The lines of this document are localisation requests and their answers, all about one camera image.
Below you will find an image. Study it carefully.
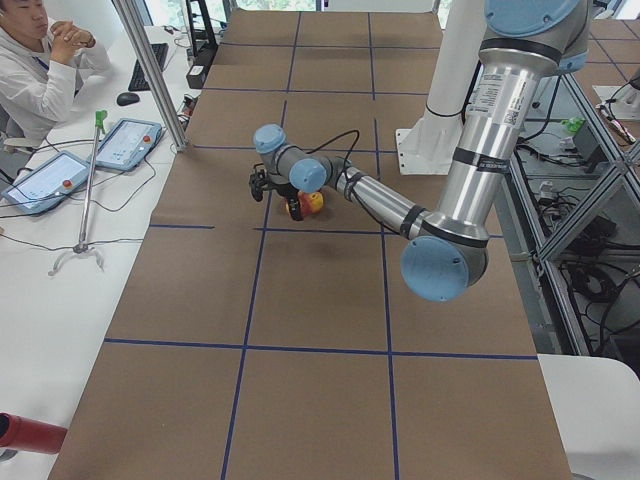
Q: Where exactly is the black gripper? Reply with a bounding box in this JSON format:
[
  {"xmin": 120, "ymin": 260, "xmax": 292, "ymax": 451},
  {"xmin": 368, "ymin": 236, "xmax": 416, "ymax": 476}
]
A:
[{"xmin": 271, "ymin": 179, "xmax": 304, "ymax": 221}]

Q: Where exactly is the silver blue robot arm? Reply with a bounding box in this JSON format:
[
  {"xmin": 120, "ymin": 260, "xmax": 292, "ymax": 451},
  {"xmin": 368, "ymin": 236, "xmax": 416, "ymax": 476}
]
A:
[{"xmin": 249, "ymin": 1, "xmax": 591, "ymax": 302}]

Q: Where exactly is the red yellow apple front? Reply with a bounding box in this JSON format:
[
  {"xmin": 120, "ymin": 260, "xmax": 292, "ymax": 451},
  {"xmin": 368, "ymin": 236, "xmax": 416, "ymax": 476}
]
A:
[{"xmin": 298, "ymin": 191, "xmax": 324, "ymax": 217}]

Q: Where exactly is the brown paper table cover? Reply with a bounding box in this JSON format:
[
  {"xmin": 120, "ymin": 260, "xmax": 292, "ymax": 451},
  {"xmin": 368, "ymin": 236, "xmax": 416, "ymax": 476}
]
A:
[{"xmin": 51, "ymin": 12, "xmax": 570, "ymax": 479}]

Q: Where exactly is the far blue teach pendant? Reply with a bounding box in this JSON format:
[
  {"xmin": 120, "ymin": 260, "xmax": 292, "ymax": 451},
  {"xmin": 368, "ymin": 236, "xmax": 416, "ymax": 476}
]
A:
[{"xmin": 96, "ymin": 118, "xmax": 163, "ymax": 172}]

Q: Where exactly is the blue teach pendant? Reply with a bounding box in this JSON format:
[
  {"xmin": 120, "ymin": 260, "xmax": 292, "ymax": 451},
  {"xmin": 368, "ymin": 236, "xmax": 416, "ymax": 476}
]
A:
[
  {"xmin": 96, "ymin": 118, "xmax": 163, "ymax": 172},
  {"xmin": 1, "ymin": 151, "xmax": 90, "ymax": 215}
]

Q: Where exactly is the black keyboard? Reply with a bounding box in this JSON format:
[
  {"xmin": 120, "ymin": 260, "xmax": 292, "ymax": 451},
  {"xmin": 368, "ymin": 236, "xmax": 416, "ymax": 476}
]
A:
[{"xmin": 127, "ymin": 42, "xmax": 170, "ymax": 92}]

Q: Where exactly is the black computer mouse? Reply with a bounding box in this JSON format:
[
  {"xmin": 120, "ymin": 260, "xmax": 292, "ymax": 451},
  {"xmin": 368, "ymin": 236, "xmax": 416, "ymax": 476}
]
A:
[{"xmin": 116, "ymin": 92, "xmax": 140, "ymax": 106}]

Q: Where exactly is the near blue teach pendant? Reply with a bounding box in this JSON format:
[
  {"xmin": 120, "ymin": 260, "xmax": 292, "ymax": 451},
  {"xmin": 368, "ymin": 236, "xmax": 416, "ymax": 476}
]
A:
[{"xmin": 1, "ymin": 151, "xmax": 90, "ymax": 215}]

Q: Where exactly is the seated person white hoodie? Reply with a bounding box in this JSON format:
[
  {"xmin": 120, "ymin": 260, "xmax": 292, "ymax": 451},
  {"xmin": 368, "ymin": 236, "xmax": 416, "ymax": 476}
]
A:
[{"xmin": 1, "ymin": 1, "xmax": 110, "ymax": 143}]

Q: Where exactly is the red bottle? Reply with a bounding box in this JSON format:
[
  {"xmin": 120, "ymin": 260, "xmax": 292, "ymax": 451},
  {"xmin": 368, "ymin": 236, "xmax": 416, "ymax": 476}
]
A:
[{"xmin": 1, "ymin": 412, "xmax": 68, "ymax": 454}]

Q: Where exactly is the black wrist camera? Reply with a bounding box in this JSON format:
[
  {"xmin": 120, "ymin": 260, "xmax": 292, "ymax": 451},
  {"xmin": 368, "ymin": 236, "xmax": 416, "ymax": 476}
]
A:
[{"xmin": 249, "ymin": 165, "xmax": 273, "ymax": 203}]

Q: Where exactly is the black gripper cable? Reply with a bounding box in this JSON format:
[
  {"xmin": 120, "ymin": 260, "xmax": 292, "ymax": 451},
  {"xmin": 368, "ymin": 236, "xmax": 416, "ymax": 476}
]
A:
[{"xmin": 304, "ymin": 129, "xmax": 362, "ymax": 166}]

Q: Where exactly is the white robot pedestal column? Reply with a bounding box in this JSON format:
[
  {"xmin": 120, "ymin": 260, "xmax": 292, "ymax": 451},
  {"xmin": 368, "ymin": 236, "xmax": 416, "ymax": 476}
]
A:
[{"xmin": 396, "ymin": 0, "xmax": 486, "ymax": 175}]

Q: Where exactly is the green handled reacher grabber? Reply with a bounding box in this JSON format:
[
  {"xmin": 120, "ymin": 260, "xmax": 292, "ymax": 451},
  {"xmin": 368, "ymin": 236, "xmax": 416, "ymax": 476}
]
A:
[{"xmin": 48, "ymin": 110, "xmax": 108, "ymax": 277}]

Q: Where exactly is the aluminium frame post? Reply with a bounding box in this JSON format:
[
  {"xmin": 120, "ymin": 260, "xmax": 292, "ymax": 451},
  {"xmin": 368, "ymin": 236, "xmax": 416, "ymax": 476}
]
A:
[{"xmin": 113, "ymin": 0, "xmax": 188, "ymax": 152}]

